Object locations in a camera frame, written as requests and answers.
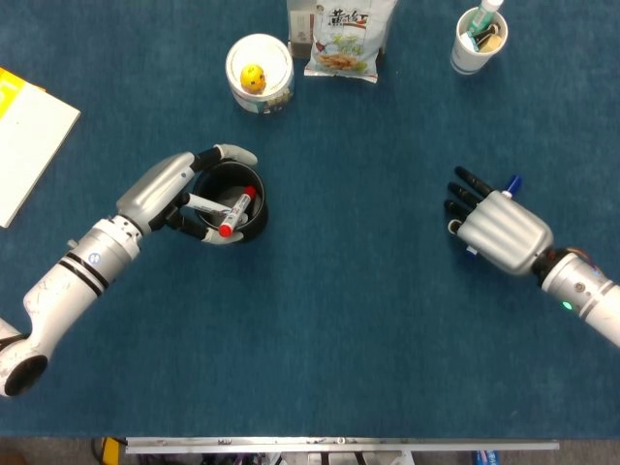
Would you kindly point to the yellow black tool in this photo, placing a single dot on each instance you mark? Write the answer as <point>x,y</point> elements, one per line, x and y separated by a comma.
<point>114,450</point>

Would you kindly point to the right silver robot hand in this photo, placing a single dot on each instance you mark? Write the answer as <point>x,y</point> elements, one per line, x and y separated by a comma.
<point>508,232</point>

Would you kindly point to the white notebook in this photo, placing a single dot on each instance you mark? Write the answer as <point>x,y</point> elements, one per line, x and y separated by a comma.
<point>39,131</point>

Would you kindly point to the green white glue stick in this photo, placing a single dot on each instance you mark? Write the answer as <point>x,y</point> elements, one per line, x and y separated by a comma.
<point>484,12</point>

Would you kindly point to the grey white carton box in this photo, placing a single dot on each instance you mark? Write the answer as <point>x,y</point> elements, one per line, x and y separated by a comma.
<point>299,29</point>

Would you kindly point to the pale yellow eraser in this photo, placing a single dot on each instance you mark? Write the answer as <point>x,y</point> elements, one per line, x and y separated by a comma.
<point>494,43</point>

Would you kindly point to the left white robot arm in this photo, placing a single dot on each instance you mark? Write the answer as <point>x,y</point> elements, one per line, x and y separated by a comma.
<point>63,286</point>

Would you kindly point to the black mesh pen holder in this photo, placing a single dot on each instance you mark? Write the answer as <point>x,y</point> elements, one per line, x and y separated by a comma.
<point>259,218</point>

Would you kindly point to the white paper cup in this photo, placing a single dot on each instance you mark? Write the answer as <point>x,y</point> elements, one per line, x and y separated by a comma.
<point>462,58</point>

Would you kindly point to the white snack bag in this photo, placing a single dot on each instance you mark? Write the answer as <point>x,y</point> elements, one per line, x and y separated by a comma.
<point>346,43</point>

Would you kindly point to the black-capped whiteboard marker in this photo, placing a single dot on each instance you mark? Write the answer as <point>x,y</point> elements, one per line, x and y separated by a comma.
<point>203,204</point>

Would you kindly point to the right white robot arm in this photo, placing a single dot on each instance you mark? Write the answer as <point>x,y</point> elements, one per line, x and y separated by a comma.
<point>586,290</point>

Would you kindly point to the black binder clip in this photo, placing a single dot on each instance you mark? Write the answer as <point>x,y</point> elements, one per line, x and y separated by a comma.
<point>484,36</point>

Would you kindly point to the blue whiteboard marker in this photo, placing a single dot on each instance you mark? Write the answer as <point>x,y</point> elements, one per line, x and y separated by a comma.
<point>513,185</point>

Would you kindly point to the blue packet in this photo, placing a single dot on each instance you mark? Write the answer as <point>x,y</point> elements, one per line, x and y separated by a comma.
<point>484,457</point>

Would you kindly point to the aluminium table edge rail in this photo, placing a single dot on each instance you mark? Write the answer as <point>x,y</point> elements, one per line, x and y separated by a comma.
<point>339,444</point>

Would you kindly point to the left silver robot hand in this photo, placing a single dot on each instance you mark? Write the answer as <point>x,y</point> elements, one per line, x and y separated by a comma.
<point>155,186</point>

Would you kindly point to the white bowl with yellow toy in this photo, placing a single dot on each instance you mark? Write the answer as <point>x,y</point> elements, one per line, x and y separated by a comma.
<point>271,58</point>

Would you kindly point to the yellow green book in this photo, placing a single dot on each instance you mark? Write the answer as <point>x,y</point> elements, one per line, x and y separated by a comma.
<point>7,92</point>

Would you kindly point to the blue felt table cloth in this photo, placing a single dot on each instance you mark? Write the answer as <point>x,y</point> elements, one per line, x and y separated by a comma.
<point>310,339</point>

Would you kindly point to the yellow duck toy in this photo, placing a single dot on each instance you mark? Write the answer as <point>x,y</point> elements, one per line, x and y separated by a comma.
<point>253,79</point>

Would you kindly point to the red whiteboard marker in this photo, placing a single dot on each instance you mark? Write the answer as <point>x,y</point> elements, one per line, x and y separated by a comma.
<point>237,210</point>

